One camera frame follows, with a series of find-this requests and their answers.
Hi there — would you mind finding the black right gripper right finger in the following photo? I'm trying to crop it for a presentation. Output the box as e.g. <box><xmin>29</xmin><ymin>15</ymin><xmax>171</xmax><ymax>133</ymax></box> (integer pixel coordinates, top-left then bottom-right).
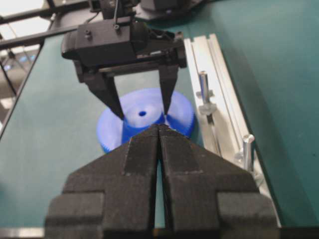
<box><xmin>159</xmin><ymin>125</ymin><xmax>279</xmax><ymax>239</ymax></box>

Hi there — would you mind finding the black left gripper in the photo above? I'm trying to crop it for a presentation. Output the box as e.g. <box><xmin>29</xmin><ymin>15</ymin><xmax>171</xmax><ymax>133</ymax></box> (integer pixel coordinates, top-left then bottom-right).
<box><xmin>61</xmin><ymin>21</ymin><xmax>186</xmax><ymax>120</ymax></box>

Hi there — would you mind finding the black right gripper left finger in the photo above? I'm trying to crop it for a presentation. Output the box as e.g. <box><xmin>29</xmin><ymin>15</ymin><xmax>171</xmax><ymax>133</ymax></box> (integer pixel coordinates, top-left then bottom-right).
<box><xmin>45</xmin><ymin>125</ymin><xmax>159</xmax><ymax>239</ymax></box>

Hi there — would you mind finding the large blue plastic gear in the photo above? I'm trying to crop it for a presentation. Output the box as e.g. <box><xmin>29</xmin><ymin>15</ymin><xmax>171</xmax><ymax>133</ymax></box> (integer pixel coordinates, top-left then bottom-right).
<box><xmin>96</xmin><ymin>88</ymin><xmax>195</xmax><ymax>153</ymax></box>

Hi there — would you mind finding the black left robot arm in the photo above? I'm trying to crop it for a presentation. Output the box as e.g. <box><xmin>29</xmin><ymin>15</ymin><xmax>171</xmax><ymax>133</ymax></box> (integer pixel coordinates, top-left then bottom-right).
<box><xmin>61</xmin><ymin>0</ymin><xmax>187</xmax><ymax>119</ymax></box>

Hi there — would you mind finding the steel shaft near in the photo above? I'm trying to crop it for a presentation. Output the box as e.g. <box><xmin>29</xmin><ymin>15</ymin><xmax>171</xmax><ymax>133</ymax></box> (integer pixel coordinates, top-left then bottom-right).
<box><xmin>234</xmin><ymin>134</ymin><xmax>263</xmax><ymax>187</ymax></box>

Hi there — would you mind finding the steel shaft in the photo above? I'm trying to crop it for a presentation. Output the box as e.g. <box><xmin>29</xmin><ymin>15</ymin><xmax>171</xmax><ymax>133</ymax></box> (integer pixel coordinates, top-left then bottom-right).
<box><xmin>234</xmin><ymin>134</ymin><xmax>263</xmax><ymax>187</ymax></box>
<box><xmin>198</xmin><ymin>71</ymin><xmax>216</xmax><ymax>116</ymax></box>

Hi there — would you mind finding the steel shaft far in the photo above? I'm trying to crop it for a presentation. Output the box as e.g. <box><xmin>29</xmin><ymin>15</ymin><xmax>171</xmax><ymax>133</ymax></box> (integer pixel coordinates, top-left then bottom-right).
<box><xmin>198</xmin><ymin>71</ymin><xmax>216</xmax><ymax>116</ymax></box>

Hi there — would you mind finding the silver aluminium extrusion rail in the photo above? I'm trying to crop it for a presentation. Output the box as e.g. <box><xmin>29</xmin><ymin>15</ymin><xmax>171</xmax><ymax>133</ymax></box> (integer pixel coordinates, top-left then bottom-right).
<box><xmin>184</xmin><ymin>34</ymin><xmax>281</xmax><ymax>229</ymax></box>

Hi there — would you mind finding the black metal table frame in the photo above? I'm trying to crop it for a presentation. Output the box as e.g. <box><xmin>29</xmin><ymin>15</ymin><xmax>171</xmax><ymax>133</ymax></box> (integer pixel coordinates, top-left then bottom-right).
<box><xmin>0</xmin><ymin>0</ymin><xmax>89</xmax><ymax>139</ymax></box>

